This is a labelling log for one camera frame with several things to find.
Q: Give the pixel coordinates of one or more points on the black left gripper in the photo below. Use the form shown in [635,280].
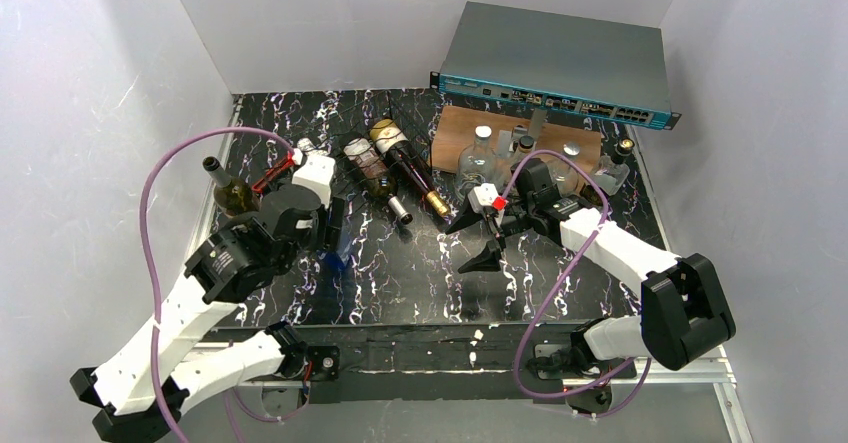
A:
[332,221]

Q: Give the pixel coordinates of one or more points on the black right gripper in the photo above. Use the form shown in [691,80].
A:
[506,217]

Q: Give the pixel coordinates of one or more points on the blue square glass bottle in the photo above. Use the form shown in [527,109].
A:
[341,260]

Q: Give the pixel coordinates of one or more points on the clear bottle grey label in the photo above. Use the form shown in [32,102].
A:
[476,163]

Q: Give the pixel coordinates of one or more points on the dark bottle brown label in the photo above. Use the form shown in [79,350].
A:
[232,195]

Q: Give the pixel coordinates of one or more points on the clear bottle gold label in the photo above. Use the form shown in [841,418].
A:
[609,173]

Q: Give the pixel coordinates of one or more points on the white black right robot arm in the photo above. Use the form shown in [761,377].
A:
[684,312]

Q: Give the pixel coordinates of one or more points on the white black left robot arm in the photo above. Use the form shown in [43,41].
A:
[149,383]

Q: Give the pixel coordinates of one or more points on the red black wine rack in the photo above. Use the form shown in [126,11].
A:
[280,172]

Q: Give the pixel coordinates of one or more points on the dark bottle gold foil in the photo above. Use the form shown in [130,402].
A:
[398,152]

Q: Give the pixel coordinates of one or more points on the wooden board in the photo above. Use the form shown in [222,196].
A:
[455,131]

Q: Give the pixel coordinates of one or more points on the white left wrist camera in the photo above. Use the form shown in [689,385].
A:
[316,173]

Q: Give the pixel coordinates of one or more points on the metal bracket with knob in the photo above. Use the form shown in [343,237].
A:
[507,142]

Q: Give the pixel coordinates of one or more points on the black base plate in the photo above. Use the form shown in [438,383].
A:
[416,362]

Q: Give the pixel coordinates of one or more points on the teal network switch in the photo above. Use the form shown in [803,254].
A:
[579,66]

